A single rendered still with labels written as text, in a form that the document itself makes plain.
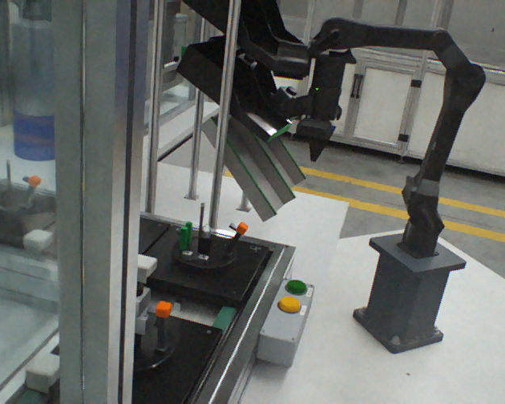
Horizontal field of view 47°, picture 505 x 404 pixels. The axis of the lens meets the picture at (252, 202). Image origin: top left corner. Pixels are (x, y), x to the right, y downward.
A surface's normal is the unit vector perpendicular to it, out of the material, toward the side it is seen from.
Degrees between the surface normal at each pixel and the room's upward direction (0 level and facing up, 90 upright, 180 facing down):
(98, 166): 90
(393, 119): 90
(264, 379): 0
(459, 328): 0
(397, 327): 90
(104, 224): 90
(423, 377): 0
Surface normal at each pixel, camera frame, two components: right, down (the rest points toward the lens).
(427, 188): 0.01, -0.11
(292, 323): 0.12, -0.91
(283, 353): -0.26, 0.37
